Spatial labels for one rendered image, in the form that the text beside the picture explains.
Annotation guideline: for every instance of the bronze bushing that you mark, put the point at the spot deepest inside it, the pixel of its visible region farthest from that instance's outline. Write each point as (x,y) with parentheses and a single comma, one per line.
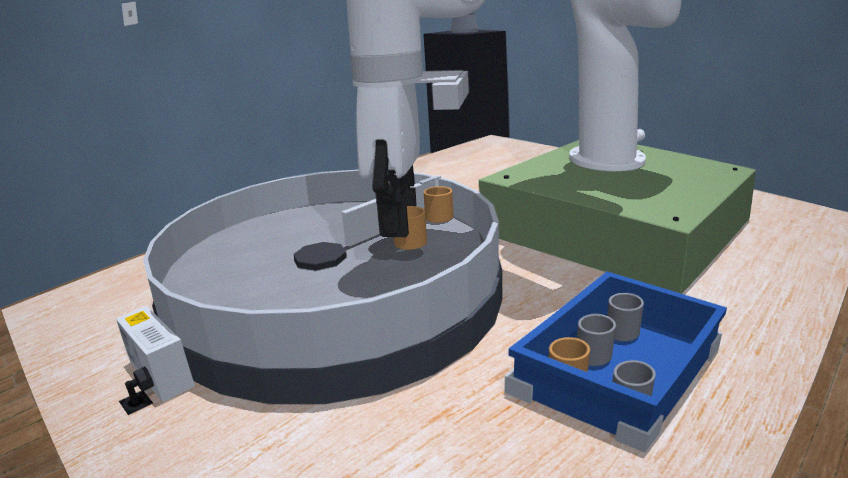
(439,205)
(417,236)
(571,348)

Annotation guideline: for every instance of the blue open-top crate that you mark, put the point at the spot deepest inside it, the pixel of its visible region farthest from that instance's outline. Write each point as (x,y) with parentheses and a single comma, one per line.
(671,321)

